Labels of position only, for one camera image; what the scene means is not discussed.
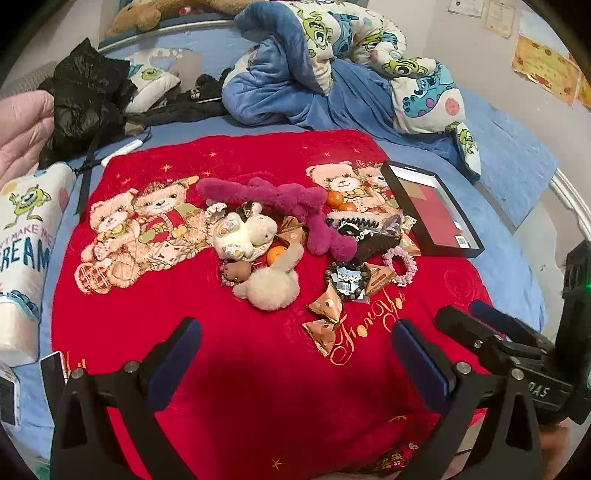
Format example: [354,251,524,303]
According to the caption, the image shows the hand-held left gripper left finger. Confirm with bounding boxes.
[50,316,203,480]

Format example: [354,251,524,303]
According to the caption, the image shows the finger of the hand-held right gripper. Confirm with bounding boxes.
[434,304,546,376]
[470,299,556,350]

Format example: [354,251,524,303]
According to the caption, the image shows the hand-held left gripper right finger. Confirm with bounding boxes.
[390,318,544,480]

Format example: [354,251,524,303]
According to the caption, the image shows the rose-gold snack packet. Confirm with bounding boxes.
[365,263,398,296]
[302,316,347,357]
[399,233,424,257]
[308,282,345,324]
[276,215,310,248]

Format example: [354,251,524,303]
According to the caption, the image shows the pink scrunchie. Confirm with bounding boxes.
[382,246,417,287]

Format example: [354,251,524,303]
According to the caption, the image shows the beige plush rabbit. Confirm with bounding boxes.
[233,240,306,311]

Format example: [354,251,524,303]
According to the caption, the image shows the dark bead bracelet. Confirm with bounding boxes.
[325,260,373,299]

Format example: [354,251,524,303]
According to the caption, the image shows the black shallow box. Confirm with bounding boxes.
[380,160,486,260]

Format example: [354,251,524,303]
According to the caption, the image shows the cream plush toy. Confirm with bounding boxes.
[205,210,279,262]

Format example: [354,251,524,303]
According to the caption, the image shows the magenta plush bear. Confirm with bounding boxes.
[196,174,359,257]

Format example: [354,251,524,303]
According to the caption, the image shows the blue bed sheet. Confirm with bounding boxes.
[18,88,561,462]

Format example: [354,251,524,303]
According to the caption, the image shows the red bear-print blanket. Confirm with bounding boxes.
[51,129,498,480]

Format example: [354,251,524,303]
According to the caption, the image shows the blue lace scrunchie on card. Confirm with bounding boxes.
[335,268,370,304]

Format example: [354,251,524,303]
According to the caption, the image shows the dark brown fuzzy scrunchie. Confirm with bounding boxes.
[355,233,403,264]

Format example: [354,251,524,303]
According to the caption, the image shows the white box device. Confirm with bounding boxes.
[0,362,22,431]

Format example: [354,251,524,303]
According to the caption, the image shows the white lettered monster pillow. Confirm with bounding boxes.
[0,164,78,366]

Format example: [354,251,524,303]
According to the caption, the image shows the white stick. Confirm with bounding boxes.
[99,139,145,167]

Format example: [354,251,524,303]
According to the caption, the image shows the dark fuzzy garment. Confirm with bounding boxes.
[124,67,237,136]

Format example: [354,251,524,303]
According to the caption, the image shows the pink quilt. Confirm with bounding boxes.
[0,90,57,195]

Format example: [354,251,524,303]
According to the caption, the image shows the black puffy jacket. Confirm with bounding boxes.
[37,38,139,170]

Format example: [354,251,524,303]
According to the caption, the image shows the small white monster pillow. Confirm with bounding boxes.
[122,48,183,114]

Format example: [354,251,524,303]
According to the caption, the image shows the blue monster-print quilt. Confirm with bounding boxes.
[222,0,483,182]

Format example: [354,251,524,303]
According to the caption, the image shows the grey checked cushion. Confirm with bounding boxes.
[0,60,58,100]

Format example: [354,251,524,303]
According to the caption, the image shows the brown teddy bear plush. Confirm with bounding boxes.
[106,0,252,38]

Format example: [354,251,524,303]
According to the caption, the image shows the white bed frame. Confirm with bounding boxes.
[551,167,591,241]

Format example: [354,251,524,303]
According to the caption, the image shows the black strap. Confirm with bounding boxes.
[74,131,108,219]

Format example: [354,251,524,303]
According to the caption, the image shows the yellow wall poster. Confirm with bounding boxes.
[512,34,583,105]

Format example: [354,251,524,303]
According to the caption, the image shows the white wall paper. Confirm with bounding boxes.
[485,0,515,38]
[448,0,484,17]

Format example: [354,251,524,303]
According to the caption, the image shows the silver bed rail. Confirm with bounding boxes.
[97,11,241,52]

